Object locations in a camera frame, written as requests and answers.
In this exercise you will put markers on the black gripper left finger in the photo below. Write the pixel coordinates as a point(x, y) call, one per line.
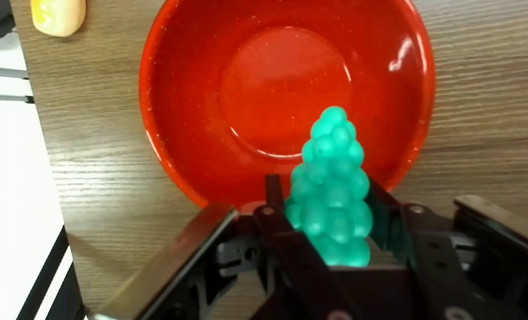
point(298, 286)

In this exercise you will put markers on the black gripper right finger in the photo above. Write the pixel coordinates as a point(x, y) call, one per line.
point(419, 238)

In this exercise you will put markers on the green toy grape bunch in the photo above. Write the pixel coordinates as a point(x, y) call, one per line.
point(327, 195)

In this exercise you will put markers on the red plastic bowl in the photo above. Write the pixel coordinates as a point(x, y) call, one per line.
point(227, 88)

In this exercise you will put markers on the yellow toy corn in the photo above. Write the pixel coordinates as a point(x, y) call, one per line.
point(57, 17)

